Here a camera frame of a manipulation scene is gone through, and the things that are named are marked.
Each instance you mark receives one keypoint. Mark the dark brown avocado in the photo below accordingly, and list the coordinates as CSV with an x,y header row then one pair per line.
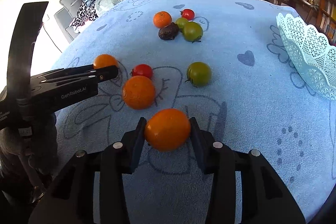
x,y
169,32

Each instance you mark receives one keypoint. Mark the small red tomato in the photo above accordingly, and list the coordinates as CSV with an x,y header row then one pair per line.
x,y
187,14

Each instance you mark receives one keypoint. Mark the round textured orange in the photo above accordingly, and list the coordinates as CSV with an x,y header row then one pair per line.
x,y
138,92

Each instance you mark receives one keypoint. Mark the dark wooden desk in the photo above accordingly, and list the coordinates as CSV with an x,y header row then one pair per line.
x,y
310,9

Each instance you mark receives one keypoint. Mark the gloved left hand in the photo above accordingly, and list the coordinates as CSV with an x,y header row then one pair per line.
x,y
27,162

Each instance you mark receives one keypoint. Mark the wooden bookshelf with books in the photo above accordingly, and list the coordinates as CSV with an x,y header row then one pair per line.
x,y
325,22

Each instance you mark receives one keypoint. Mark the large oval orange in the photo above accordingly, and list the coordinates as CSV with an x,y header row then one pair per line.
x,y
104,60

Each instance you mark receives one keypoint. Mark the large green tomato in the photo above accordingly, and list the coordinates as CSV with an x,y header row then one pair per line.
x,y
192,32

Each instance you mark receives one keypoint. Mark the small oval orange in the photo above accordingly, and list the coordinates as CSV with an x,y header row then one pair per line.
x,y
167,130

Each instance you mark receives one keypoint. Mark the small mandarin orange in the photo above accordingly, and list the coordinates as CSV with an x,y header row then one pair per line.
x,y
162,19

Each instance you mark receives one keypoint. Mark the small green tomato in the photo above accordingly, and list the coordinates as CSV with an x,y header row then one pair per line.
x,y
181,22

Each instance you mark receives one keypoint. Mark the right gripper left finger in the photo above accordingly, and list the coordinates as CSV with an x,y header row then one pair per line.
x,y
69,199

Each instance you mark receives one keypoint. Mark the light blue lace basket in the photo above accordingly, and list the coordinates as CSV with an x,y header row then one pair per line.
x,y
310,53

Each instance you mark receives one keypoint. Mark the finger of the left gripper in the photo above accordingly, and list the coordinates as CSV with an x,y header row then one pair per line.
x,y
86,71

